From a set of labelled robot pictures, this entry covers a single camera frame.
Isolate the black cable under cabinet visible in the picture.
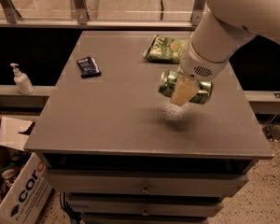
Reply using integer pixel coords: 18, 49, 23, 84
59, 191, 82, 224

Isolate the blue rxbar blueberry packet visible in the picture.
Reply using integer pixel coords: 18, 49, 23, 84
77, 56, 101, 78

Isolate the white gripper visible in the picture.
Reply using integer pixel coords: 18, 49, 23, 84
170, 41, 227, 106

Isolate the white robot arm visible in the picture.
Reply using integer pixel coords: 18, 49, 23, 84
171, 0, 280, 105

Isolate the green soda can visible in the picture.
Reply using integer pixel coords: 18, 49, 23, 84
158, 70, 213, 105

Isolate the green chip bag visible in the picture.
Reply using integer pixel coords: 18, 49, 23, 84
143, 35, 189, 64

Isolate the white pump sanitizer bottle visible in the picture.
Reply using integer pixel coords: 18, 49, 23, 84
10, 63, 35, 95

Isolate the white cardboard box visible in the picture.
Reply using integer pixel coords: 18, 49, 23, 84
0, 117, 51, 224

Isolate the grey drawer cabinet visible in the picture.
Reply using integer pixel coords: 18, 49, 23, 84
26, 31, 273, 224

